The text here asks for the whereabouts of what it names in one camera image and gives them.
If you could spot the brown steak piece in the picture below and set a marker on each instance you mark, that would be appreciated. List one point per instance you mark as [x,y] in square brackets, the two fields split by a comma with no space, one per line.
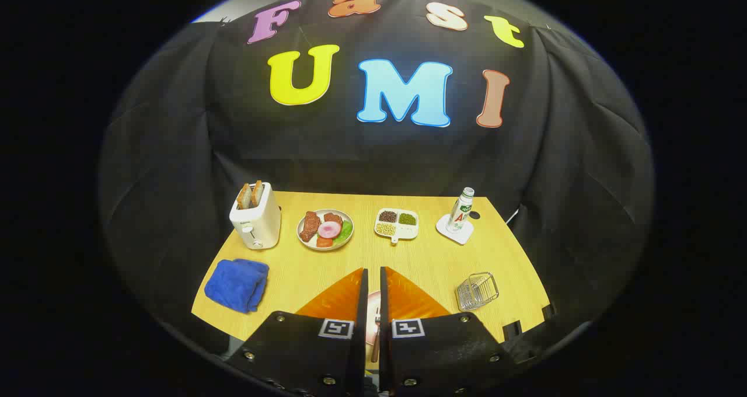
[309,225]

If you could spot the grey plate of food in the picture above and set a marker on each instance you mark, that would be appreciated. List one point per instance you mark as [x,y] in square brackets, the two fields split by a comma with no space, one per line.
[309,244]

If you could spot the pink plate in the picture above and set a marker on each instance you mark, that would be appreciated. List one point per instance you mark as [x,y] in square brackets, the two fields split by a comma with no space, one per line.
[371,327]

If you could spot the pile of dark red beans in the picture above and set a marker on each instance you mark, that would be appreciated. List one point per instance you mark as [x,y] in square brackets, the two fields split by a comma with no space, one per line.
[388,216]

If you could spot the toast slice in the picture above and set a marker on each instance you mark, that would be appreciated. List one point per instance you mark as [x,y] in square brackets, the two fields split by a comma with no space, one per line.
[257,192]
[244,197]

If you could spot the pile of yellow soybeans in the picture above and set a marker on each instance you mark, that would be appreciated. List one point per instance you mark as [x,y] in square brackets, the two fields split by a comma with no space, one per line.
[386,229]

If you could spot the pile of green beans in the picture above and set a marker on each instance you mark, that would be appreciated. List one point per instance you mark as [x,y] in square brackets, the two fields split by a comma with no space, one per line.
[407,219]

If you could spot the white square coaster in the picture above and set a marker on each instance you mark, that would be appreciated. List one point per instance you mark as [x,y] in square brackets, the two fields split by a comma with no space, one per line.
[461,236]

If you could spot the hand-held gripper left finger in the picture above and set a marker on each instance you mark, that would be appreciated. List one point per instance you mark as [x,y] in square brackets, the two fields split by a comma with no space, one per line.
[363,327]

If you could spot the black table clamp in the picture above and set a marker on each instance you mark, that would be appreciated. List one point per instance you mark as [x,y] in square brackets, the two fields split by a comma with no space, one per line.
[548,312]
[512,330]

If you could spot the green lettuce leaf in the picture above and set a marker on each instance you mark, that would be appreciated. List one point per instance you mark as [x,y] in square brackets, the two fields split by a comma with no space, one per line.
[345,232]

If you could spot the white divided tray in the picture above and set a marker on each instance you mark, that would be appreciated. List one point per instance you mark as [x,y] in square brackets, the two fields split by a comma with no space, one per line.
[408,232]

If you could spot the white drink bottle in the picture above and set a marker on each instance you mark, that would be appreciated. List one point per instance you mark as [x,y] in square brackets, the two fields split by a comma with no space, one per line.
[460,213]

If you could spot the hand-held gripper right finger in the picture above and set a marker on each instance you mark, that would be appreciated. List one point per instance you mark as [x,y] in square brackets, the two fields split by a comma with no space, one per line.
[384,327]

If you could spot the pink ham slice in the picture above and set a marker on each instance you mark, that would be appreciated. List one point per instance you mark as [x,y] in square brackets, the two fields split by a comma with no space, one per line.
[329,230]

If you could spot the blue towel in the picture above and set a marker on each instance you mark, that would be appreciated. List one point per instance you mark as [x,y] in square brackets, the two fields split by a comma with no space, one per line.
[236,283]

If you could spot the white toaster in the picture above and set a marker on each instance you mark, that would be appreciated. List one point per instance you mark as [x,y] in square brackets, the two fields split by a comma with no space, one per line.
[259,225]

